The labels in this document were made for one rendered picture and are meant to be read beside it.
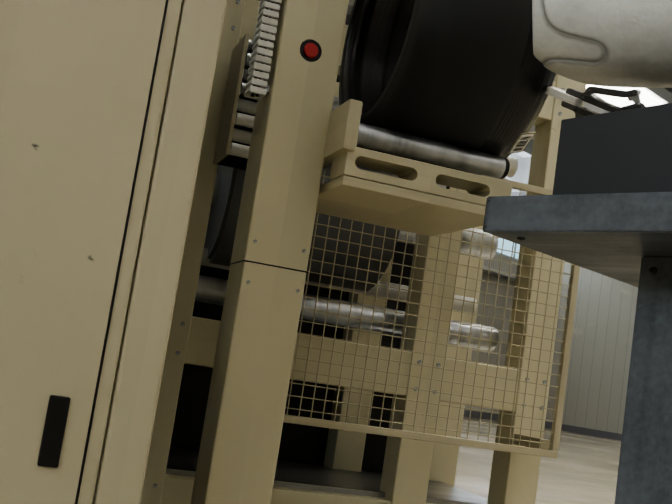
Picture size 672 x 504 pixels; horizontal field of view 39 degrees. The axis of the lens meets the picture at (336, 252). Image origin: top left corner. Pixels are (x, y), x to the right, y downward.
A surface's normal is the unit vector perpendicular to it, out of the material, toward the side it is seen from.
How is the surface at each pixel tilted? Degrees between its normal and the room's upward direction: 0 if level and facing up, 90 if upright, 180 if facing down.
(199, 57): 90
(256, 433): 90
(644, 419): 90
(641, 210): 90
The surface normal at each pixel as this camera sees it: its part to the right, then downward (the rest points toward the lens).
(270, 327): 0.32, -0.07
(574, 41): -0.58, 0.51
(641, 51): -0.28, 0.61
